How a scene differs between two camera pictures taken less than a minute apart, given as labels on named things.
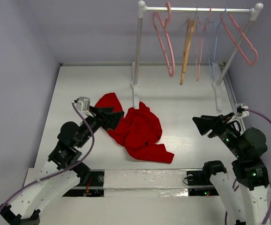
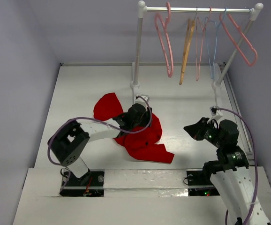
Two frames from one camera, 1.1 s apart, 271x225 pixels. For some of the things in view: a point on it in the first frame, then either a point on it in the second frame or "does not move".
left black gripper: (109, 119) to (146, 118)
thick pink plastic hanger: (165, 24) does not move
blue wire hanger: (216, 26) does not move
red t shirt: (138, 132) does not move
